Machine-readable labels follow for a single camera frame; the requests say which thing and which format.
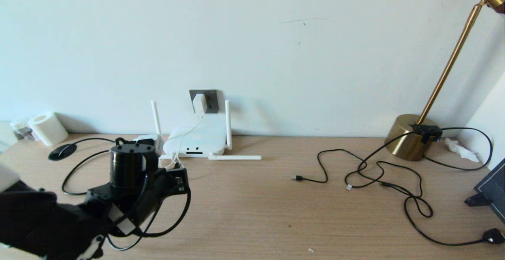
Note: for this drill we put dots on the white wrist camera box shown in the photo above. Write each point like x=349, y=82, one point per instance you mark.
x=148, y=137

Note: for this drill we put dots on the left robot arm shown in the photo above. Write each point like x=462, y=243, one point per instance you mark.
x=31, y=220

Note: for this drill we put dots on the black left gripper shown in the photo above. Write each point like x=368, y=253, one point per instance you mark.
x=169, y=185

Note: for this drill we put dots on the grey wall socket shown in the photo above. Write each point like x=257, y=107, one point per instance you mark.
x=213, y=96

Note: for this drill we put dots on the small clear container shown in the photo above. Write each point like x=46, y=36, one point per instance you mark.
x=21, y=129

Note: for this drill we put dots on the white router with antennas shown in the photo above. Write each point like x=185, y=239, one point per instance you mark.
x=197, y=137

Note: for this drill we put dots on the crumpled white tissue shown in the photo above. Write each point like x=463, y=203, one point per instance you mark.
x=459, y=147

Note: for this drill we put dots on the brass desk lamp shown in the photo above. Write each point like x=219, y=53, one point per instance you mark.
x=406, y=137

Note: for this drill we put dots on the white paper roll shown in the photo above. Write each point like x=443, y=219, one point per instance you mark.
x=49, y=128

